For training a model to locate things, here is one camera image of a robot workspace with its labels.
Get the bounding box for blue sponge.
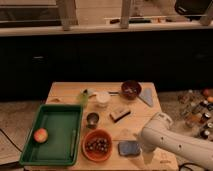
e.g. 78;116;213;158
118;141;140;156

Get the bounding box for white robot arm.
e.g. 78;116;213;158
137;112;213;171

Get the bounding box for white paper cup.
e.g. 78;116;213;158
96;92;111;107

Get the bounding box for small metal cup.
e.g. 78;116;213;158
87;112;99;129

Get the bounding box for dark red bowl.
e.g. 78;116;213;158
121;80;142;100

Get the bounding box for wooden block eraser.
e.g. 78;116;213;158
109;108;131;123

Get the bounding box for grey triangular cloth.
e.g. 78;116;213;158
139;88;153;107

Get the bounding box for green plastic tray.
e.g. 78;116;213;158
19;104;83;166

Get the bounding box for orange bowl with beads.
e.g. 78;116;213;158
82;129;112;162

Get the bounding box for red apple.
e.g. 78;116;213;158
33;128;48;143

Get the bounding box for spice bottle rack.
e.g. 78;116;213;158
178;89;213;142

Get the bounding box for black bag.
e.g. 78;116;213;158
174;0;212;16

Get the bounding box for black cable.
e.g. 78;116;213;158
0;128;24;167

